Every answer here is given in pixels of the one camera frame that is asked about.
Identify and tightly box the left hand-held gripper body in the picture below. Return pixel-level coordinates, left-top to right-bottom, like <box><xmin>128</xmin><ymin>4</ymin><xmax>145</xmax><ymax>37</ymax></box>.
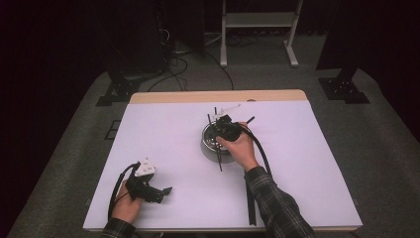
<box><xmin>125</xmin><ymin>157</ymin><xmax>162</xmax><ymax>202</ymax></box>

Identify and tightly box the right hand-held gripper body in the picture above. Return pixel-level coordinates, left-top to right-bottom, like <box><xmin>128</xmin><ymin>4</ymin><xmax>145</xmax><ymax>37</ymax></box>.
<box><xmin>212</xmin><ymin>103</ymin><xmax>245</xmax><ymax>143</ymax></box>

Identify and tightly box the stainless steel bowl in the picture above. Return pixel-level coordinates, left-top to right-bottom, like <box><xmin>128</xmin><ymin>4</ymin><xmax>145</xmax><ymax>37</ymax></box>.
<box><xmin>200</xmin><ymin>122</ymin><xmax>236</xmax><ymax>161</ymax></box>

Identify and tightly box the person's right hand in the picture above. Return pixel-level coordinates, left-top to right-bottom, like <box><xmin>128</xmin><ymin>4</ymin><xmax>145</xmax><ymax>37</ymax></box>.
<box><xmin>215</xmin><ymin>121</ymin><xmax>260</xmax><ymax>174</ymax></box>

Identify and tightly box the person's left hand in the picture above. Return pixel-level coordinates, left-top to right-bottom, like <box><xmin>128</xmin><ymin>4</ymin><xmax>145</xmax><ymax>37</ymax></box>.
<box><xmin>112</xmin><ymin>179</ymin><xmax>145</xmax><ymax>225</ymax></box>

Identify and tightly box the wooden table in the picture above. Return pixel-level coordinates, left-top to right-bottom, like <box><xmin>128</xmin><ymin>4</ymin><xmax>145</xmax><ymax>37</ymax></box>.
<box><xmin>82</xmin><ymin>88</ymin><xmax>364</xmax><ymax>232</ymax></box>

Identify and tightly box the black metal stand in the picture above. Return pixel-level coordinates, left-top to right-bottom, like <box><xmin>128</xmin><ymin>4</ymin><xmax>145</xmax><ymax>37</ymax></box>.
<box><xmin>317</xmin><ymin>63</ymin><xmax>370</xmax><ymax>105</ymax></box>
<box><xmin>95</xmin><ymin>68</ymin><xmax>143</xmax><ymax>107</ymax></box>

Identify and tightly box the white metal stand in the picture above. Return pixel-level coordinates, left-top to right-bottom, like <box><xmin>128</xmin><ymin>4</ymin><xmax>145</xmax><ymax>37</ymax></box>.
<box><xmin>219</xmin><ymin>0</ymin><xmax>304</xmax><ymax>68</ymax></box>

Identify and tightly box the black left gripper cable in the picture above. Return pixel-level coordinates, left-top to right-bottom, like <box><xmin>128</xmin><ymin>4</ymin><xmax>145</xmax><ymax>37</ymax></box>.
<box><xmin>107</xmin><ymin>162</ymin><xmax>142</xmax><ymax>223</ymax></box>

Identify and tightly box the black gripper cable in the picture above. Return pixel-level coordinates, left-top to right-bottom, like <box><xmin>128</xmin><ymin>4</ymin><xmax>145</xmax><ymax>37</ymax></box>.
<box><xmin>242</xmin><ymin>124</ymin><xmax>273</xmax><ymax>177</ymax></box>
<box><xmin>107</xmin><ymin>162</ymin><xmax>142</xmax><ymax>223</ymax></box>

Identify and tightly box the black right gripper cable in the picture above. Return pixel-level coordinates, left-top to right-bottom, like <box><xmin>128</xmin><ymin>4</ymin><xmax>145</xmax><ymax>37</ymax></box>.
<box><xmin>242</xmin><ymin>124</ymin><xmax>273</xmax><ymax>177</ymax></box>

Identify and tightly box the black floor cable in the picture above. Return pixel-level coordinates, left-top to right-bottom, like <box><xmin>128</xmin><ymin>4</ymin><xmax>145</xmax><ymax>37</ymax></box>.
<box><xmin>147</xmin><ymin>55</ymin><xmax>190</xmax><ymax>93</ymax></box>
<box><xmin>203</xmin><ymin>51</ymin><xmax>236</xmax><ymax>91</ymax></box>

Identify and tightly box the black cable bundle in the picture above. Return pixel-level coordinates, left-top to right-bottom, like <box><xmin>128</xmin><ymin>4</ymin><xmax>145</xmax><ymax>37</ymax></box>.
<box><xmin>227</xmin><ymin>32</ymin><xmax>263</xmax><ymax>48</ymax></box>

